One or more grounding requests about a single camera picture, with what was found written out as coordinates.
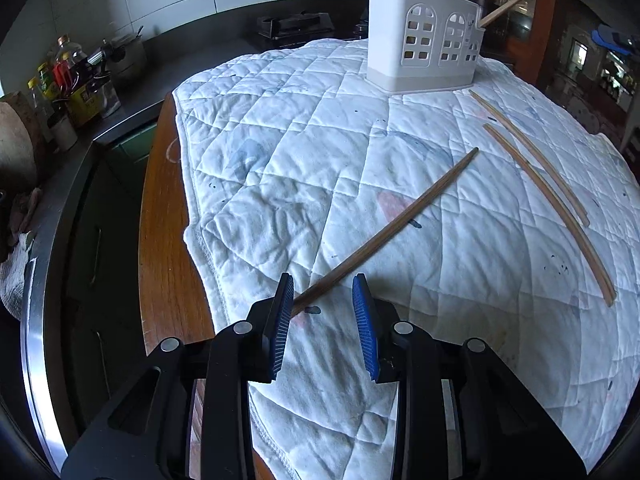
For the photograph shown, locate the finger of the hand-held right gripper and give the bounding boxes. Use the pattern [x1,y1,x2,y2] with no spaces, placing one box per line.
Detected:
[591,24,635,56]

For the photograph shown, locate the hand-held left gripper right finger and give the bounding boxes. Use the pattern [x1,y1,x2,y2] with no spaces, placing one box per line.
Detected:
[352,273,588,480]

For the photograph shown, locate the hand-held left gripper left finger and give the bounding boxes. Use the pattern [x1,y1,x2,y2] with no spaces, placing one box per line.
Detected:
[60,272,296,480]

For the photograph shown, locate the dark wooden chopstick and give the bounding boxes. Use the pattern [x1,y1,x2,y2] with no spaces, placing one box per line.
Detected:
[291,147,480,317]

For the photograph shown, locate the light wooden chopstick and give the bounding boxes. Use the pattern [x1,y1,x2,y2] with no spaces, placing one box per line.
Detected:
[483,123,617,307]
[477,0,534,28]
[468,89,591,227]

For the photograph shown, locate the white plastic utensil holder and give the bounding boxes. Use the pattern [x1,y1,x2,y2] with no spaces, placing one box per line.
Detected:
[367,0,487,95]

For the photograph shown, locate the wooden glass-door cabinet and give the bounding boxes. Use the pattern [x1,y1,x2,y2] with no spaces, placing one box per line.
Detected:
[442,0,571,88]

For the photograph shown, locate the patterned floor mat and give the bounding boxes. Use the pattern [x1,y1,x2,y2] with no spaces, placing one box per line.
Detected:
[562,92,608,136]

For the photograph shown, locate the black countertop appliance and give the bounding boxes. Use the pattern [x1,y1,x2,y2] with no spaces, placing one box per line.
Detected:
[470,0,518,61]

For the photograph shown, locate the white quilted cloth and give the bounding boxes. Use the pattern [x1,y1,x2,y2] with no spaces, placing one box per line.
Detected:
[171,37,640,480]

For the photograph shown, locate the white dish rag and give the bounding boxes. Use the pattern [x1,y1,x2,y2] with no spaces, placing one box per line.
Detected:
[0,230,37,319]

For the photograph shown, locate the ginger root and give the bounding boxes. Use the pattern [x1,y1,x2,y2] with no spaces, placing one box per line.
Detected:
[10,187,44,234]

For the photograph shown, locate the clear plastic bag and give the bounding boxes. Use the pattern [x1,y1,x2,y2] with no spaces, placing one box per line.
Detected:
[95,77,123,119]

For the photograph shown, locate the white cup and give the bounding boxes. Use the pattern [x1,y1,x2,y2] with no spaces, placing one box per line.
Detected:
[50,115,79,153]

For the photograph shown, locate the yellow tin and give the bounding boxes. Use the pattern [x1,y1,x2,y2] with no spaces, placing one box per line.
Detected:
[67,85,101,129]

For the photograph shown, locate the black gas stove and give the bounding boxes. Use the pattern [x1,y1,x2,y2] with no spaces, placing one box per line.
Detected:
[257,10,336,41]

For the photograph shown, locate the steel cooking pot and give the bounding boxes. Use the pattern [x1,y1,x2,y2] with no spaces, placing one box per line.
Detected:
[102,32,149,84]

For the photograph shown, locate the round wooden cutting board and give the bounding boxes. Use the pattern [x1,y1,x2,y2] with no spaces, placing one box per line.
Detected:
[0,91,49,191]

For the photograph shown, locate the small clear bottle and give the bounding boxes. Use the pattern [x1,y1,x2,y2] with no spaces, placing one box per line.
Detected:
[27,77,51,113]

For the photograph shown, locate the yellow cap bottle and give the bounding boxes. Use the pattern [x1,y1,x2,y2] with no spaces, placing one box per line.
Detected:
[37,62,59,104]

